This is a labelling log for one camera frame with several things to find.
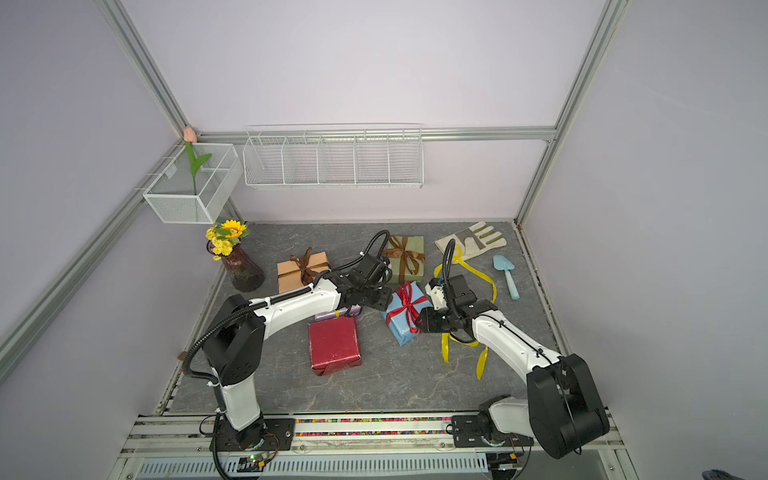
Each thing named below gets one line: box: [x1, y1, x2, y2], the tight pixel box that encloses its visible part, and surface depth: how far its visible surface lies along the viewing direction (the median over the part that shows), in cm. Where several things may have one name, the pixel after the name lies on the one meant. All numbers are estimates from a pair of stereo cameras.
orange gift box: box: [277, 251, 330, 294], surface depth 101 cm
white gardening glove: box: [434, 221, 507, 261], surface depth 118 cm
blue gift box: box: [380, 281, 433, 347], surface depth 89 cm
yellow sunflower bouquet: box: [205, 219, 251, 262], surface depth 86 cm
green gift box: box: [388, 235, 425, 285], surface depth 103 cm
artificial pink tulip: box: [184, 127, 212, 195], surface depth 92 cm
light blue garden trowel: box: [493, 254, 520, 301], surface depth 107 cm
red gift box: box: [308, 317, 362, 376], surface depth 83 cm
